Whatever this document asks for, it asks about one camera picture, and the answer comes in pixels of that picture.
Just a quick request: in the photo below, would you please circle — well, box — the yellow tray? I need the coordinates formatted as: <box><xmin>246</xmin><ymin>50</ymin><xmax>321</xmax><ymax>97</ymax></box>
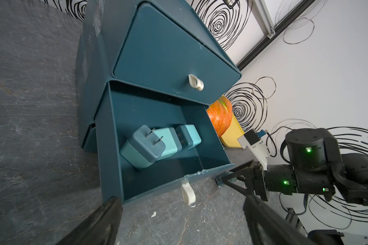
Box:
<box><xmin>220</xmin><ymin>115</ymin><xmax>244</xmax><ymax>148</ymax></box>

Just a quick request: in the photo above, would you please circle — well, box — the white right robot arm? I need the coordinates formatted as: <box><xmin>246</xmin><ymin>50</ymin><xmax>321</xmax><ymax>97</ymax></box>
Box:
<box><xmin>216</xmin><ymin>128</ymin><xmax>368</xmax><ymax>245</ymax></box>

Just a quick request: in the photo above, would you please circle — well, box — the teal plug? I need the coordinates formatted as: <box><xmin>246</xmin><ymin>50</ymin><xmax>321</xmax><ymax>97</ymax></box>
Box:
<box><xmin>120</xmin><ymin>125</ymin><xmax>166</xmax><ymax>170</ymax></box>
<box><xmin>175</xmin><ymin>125</ymin><xmax>202</xmax><ymax>150</ymax></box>
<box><xmin>154</xmin><ymin>127</ymin><xmax>182</xmax><ymax>160</ymax></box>

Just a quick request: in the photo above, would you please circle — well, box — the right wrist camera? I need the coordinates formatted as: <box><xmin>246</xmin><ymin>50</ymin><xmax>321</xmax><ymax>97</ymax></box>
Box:
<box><xmin>237</xmin><ymin>129</ymin><xmax>270</xmax><ymax>171</ymax></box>

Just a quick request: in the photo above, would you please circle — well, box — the teal drawer cabinet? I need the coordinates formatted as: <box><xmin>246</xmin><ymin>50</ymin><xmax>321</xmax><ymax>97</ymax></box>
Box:
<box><xmin>76</xmin><ymin>1</ymin><xmax>241</xmax><ymax>204</ymax></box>

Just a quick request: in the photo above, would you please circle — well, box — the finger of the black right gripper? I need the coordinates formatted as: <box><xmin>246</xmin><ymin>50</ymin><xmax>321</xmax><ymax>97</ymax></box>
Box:
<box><xmin>215</xmin><ymin>160</ymin><xmax>255</xmax><ymax>196</ymax></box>

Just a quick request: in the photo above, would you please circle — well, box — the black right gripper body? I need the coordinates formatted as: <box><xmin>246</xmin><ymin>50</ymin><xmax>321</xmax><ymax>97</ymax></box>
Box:
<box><xmin>253</xmin><ymin>163</ymin><xmax>296</xmax><ymax>202</ymax></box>

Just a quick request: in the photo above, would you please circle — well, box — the orange pumpkin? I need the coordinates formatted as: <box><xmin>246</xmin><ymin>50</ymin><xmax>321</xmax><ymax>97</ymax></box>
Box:
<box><xmin>206</xmin><ymin>96</ymin><xmax>233</xmax><ymax>137</ymax></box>

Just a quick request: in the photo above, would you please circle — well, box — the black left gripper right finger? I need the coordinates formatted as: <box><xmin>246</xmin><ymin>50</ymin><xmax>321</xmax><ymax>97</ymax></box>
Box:
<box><xmin>243</xmin><ymin>195</ymin><xmax>314</xmax><ymax>245</ymax></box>

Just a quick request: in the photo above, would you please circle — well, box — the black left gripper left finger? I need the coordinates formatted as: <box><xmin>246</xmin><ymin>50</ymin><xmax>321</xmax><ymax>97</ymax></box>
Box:
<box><xmin>58</xmin><ymin>197</ymin><xmax>123</xmax><ymax>245</ymax></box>

